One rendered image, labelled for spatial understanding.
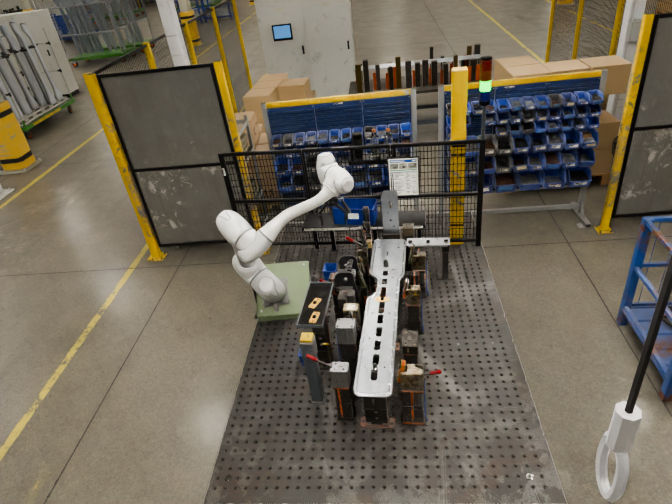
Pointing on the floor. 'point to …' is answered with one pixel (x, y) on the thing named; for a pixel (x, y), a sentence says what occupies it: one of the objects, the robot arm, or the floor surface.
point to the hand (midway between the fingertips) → (334, 223)
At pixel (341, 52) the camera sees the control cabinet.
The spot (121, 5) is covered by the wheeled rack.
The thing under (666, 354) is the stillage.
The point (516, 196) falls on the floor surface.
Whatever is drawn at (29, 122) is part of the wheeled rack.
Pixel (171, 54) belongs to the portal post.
